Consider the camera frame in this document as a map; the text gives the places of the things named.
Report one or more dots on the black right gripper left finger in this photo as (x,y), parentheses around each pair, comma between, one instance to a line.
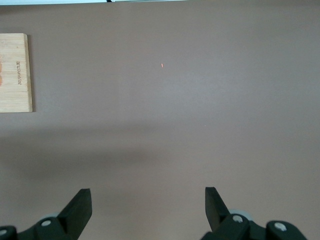
(75,215)

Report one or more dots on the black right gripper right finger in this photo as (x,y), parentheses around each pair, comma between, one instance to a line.
(217,215)

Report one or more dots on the brown table cloth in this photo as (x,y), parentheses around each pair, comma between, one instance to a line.
(175,125)

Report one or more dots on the bamboo cutting board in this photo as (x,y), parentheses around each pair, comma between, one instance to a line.
(17,95)

